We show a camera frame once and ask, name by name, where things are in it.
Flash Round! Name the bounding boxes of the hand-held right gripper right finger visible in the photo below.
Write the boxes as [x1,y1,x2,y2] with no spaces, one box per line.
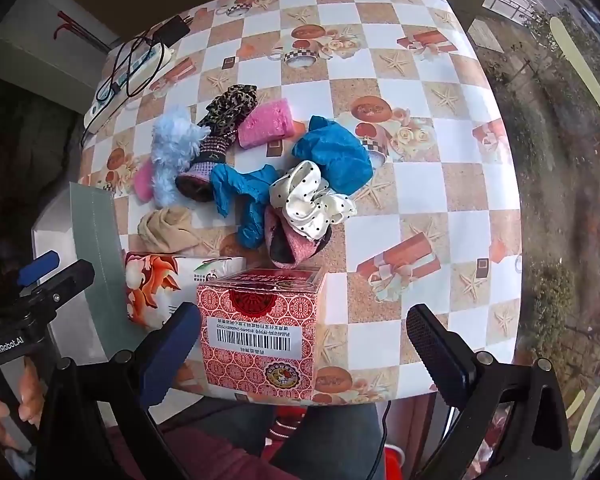
[406,303,573,480]

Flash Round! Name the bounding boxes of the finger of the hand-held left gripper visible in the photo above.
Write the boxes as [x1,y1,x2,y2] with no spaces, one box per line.
[26,259,97,312]
[17,251,61,286]

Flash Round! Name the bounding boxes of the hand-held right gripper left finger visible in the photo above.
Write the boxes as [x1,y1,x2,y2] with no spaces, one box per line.
[35,301,203,480]

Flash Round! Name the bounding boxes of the beige sock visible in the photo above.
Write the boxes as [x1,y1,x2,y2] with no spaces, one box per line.
[137,206,201,253]

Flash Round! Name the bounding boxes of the light blue fluffy toy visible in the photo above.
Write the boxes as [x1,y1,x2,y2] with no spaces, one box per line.
[150,106,212,208]

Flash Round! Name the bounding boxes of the blue disposable cover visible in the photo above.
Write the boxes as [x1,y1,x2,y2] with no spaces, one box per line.
[210,163,281,249]
[292,116,374,196]

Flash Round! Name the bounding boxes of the white polka dot scrunchie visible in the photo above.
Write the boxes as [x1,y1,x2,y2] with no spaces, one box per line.
[270,160,357,240]

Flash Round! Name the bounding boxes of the pink sponge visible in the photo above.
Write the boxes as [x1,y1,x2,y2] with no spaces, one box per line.
[237,99,296,149]

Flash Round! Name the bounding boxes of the person's left hand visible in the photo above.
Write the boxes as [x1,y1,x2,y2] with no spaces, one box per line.
[0,357,48,453]

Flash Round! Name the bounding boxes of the orange floral tissue box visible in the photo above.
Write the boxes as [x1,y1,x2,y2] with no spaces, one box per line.
[124,251,248,328]

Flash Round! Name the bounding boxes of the red patterned box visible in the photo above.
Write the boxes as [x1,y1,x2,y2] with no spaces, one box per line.
[196,267,327,402]

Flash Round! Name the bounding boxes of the person's reddish garment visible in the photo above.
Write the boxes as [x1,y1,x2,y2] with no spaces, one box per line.
[105,410,286,480]

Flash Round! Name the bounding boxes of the red bucket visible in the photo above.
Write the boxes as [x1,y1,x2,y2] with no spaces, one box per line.
[384,442,417,480]

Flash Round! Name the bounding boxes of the pink fuzzy cloth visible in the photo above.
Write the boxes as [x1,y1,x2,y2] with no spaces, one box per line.
[133,160,157,204]

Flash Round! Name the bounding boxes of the person's dark trousers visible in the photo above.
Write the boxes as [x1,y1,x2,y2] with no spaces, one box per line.
[200,400,381,480]

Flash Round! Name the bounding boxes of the checkered printed tablecloth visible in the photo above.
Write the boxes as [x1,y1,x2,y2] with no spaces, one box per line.
[77,0,523,406]

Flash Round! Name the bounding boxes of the pink sock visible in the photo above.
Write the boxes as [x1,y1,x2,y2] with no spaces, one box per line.
[264,206,331,269]

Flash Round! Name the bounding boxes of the purple knitted sock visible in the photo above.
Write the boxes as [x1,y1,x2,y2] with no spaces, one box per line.
[175,132,238,204]

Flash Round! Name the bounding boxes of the cream power strip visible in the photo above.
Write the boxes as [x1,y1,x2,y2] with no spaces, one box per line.
[84,42,173,133]

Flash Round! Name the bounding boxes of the white carton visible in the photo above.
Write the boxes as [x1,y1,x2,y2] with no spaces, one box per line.
[0,0,121,111]

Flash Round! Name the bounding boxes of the black power adapter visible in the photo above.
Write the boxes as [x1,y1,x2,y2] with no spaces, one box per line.
[152,15,191,48]

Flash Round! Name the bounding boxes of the thin black cable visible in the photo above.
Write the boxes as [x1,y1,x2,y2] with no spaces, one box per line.
[370,400,392,480]

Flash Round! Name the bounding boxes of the black power cables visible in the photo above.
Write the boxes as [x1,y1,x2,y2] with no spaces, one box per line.
[82,30,167,146]

